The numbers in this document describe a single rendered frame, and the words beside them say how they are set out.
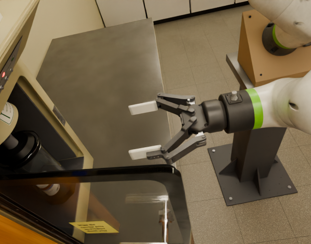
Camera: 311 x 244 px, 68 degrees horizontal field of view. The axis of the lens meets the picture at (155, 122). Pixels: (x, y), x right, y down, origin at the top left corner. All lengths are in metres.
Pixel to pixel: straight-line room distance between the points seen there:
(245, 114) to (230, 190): 1.30
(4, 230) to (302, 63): 1.07
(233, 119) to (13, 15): 0.44
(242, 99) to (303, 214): 1.39
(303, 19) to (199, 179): 1.29
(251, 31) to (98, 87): 0.73
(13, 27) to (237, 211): 1.60
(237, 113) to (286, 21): 0.44
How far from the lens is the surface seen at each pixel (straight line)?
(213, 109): 0.51
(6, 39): 0.40
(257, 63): 1.05
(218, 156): 1.91
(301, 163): 2.01
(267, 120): 0.54
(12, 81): 0.59
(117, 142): 0.92
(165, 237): 0.45
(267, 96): 0.54
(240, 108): 0.51
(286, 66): 1.09
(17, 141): 0.64
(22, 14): 0.47
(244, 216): 1.74
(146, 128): 0.92
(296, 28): 0.88
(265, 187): 1.83
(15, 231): 0.39
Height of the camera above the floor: 1.64
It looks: 48 degrees down
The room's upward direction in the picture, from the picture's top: 16 degrees counter-clockwise
